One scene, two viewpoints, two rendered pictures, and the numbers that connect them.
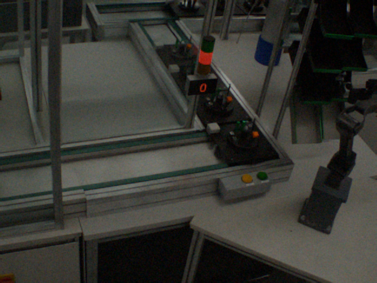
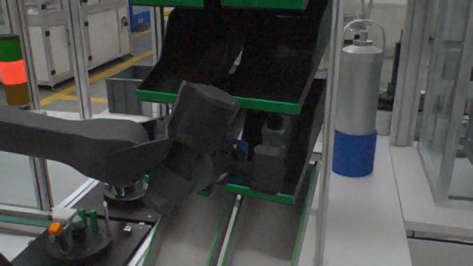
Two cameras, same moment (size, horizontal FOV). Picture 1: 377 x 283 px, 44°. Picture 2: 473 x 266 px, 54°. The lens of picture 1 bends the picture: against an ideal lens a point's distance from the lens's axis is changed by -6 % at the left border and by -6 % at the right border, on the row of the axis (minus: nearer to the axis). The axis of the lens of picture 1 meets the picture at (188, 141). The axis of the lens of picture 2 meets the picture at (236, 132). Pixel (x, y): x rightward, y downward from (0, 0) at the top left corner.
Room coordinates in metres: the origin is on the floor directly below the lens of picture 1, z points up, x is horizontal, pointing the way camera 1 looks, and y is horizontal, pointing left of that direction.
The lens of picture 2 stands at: (1.26, -1.08, 1.58)
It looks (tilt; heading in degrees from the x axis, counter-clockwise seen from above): 21 degrees down; 41
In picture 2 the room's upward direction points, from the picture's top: straight up
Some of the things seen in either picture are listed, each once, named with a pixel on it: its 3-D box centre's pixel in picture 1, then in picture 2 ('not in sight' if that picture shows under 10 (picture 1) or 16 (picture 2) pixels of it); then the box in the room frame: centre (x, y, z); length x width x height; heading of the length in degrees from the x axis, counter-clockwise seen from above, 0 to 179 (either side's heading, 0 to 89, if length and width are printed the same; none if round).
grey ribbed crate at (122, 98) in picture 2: not in sight; (162, 90); (3.20, 1.29, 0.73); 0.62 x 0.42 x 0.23; 118
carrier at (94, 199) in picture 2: (220, 98); (128, 179); (1.92, -0.11, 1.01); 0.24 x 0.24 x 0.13; 28
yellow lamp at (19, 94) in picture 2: (203, 66); (17, 91); (1.71, 0.00, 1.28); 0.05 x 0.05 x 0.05
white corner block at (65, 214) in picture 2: (212, 129); (66, 219); (1.73, -0.10, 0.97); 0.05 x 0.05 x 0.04; 28
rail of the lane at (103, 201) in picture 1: (195, 184); not in sight; (1.43, -0.06, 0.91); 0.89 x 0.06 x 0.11; 118
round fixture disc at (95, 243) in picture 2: (242, 138); (80, 243); (1.69, -0.23, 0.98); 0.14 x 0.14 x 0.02
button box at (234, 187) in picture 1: (245, 184); not in sight; (1.46, -0.26, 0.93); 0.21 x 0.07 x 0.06; 118
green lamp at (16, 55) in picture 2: (208, 45); (9, 49); (1.71, 0.00, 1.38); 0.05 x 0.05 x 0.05
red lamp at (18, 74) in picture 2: (205, 55); (13, 71); (1.71, 0.00, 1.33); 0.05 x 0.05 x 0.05
